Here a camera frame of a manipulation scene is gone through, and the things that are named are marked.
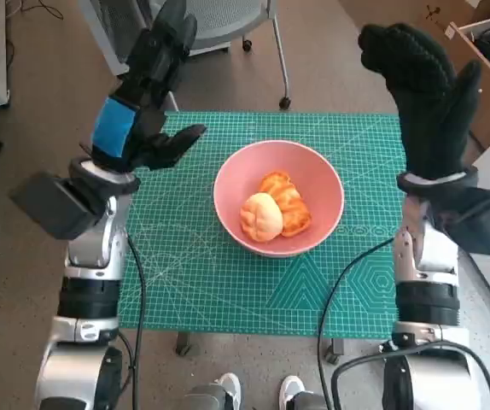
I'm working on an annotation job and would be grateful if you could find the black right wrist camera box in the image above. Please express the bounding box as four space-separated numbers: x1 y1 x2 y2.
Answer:
432 185 490 256

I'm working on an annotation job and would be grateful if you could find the white left shoe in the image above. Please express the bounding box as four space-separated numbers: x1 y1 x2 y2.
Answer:
218 372 242 410

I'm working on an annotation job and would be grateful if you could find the black floor cable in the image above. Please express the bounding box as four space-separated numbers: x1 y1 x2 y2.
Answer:
31 0 65 21

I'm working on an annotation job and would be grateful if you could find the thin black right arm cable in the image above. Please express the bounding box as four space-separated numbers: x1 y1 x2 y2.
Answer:
316 237 399 410

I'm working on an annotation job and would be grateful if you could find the black gloved right hand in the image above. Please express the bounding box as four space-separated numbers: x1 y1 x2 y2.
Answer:
358 23 483 182

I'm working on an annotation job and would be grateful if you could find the green cutting mat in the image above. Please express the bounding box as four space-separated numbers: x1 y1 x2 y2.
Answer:
116 111 411 337

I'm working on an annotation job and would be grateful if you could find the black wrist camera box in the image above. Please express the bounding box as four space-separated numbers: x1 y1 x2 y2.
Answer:
9 170 101 241
432 185 490 256

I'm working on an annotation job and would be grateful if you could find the oblong toy bread loaf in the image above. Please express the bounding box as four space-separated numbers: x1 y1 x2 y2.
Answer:
258 170 313 238

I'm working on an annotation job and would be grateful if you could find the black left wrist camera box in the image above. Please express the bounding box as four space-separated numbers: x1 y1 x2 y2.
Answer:
9 170 101 241

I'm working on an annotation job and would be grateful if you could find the round toy bread bun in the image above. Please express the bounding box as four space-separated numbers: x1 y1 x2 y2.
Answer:
239 191 284 243

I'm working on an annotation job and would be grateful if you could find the black left hand blue tape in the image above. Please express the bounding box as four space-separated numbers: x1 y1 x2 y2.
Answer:
89 0 208 173

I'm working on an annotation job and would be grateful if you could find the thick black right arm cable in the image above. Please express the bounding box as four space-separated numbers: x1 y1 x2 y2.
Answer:
331 341 490 410

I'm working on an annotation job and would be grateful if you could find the grey right leg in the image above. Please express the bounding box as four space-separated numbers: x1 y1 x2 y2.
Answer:
291 390 332 410

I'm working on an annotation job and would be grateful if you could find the pink bowl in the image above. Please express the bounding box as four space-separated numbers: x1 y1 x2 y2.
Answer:
213 140 346 257

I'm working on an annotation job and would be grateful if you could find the grey leg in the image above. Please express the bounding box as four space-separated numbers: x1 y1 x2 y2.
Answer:
291 390 332 410
184 382 236 410

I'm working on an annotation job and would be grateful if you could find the grey mesh office chair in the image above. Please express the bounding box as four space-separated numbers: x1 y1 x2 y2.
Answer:
159 0 293 114

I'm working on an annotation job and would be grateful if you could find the white right shoe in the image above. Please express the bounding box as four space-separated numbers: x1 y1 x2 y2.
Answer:
278 375 306 405

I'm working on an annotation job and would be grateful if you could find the grey left leg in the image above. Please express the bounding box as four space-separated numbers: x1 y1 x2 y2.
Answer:
184 382 236 410

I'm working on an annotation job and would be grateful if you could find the white shoe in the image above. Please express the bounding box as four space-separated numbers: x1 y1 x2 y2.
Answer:
278 375 306 405
218 372 242 410

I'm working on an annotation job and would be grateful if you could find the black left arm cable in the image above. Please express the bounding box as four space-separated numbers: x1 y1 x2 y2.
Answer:
119 237 149 410

